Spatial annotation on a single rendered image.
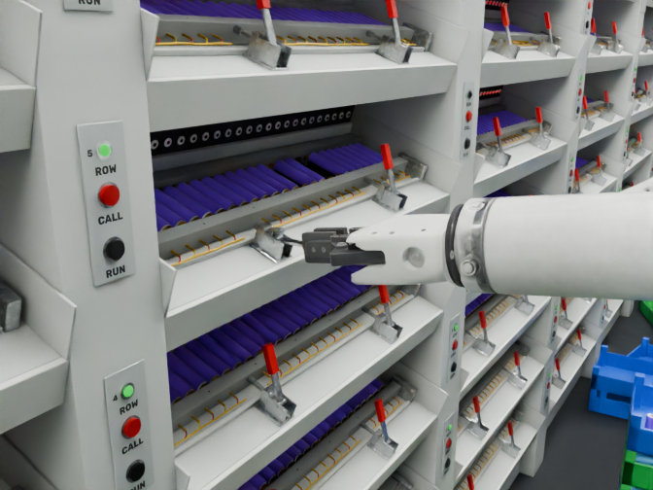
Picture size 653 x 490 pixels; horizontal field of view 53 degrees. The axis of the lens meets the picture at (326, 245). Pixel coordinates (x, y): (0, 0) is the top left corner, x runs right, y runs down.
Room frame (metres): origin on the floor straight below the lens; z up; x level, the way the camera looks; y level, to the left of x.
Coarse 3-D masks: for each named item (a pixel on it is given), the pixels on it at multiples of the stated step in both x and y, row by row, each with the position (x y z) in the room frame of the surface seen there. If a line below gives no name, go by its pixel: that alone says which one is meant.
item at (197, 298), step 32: (320, 128) 1.02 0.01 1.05; (384, 128) 1.10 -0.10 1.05; (160, 160) 0.75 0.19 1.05; (192, 160) 0.80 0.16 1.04; (416, 160) 1.05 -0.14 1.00; (448, 160) 1.03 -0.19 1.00; (352, 192) 0.92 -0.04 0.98; (416, 192) 0.99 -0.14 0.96; (448, 192) 1.03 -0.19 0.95; (320, 224) 0.79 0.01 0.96; (352, 224) 0.82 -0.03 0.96; (224, 256) 0.66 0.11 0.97; (256, 256) 0.67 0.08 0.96; (192, 288) 0.58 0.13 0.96; (224, 288) 0.60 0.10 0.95; (256, 288) 0.64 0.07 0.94; (288, 288) 0.70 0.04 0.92; (192, 320) 0.57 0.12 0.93; (224, 320) 0.61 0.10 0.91
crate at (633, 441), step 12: (636, 372) 1.33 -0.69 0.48; (636, 384) 1.31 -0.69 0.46; (636, 396) 1.31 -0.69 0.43; (648, 396) 1.31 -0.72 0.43; (636, 408) 1.30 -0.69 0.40; (648, 408) 1.30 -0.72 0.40; (636, 420) 1.15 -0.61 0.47; (636, 432) 1.15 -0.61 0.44; (648, 432) 1.14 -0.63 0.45; (636, 444) 1.14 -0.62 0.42; (648, 444) 1.14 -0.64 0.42
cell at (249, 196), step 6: (216, 174) 0.80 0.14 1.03; (216, 180) 0.79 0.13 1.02; (222, 180) 0.79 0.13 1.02; (228, 180) 0.79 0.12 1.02; (228, 186) 0.78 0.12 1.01; (234, 186) 0.78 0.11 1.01; (240, 192) 0.77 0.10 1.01; (246, 192) 0.77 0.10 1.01; (246, 198) 0.77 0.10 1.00; (252, 198) 0.77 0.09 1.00
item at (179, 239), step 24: (384, 168) 0.98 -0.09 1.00; (288, 192) 0.80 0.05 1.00; (312, 192) 0.82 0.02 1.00; (336, 192) 0.88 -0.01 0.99; (216, 216) 0.69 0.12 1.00; (240, 216) 0.70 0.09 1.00; (264, 216) 0.74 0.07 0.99; (168, 240) 0.61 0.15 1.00; (192, 240) 0.64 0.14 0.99; (216, 240) 0.68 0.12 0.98
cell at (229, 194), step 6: (204, 180) 0.78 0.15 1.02; (210, 180) 0.78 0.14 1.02; (210, 186) 0.77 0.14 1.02; (216, 186) 0.77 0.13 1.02; (222, 186) 0.77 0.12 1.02; (222, 192) 0.76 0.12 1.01; (228, 192) 0.76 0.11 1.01; (234, 192) 0.76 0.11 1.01; (228, 198) 0.75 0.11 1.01; (234, 198) 0.75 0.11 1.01; (240, 198) 0.75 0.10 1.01; (240, 204) 0.75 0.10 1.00
